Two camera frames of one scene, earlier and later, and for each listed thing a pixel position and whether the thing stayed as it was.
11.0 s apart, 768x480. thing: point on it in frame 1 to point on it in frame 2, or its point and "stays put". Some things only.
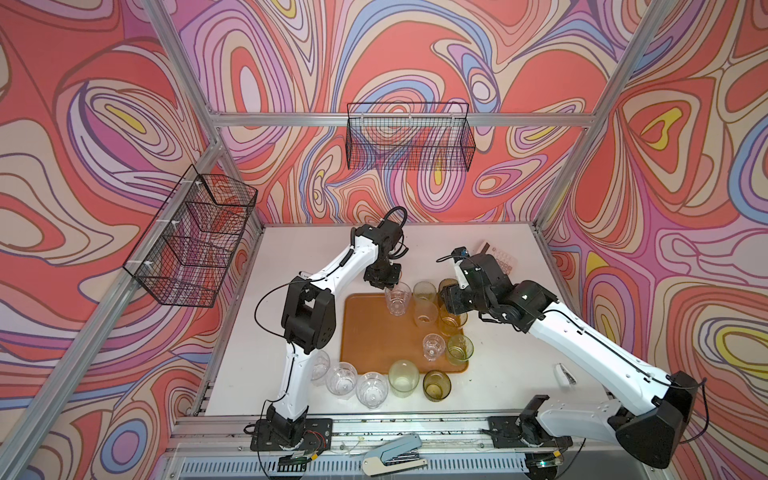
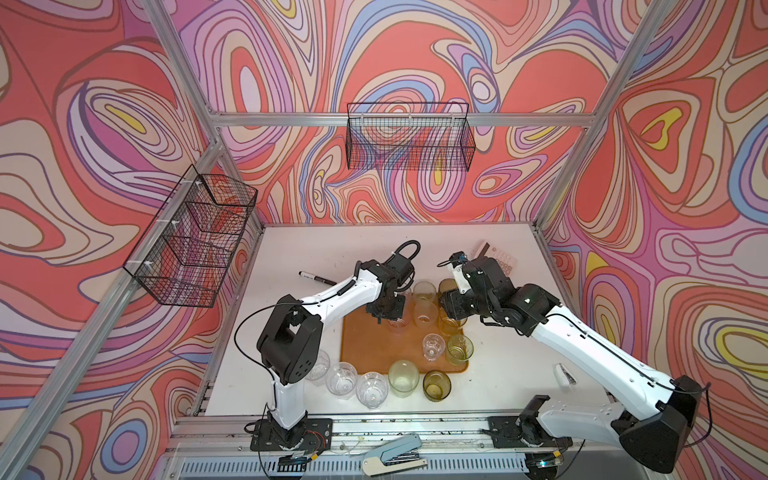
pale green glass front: x=403 y=378 stays put
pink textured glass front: x=425 y=313 stays put
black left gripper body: x=384 y=275 to x=393 y=310
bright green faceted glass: x=459 y=348 stays put
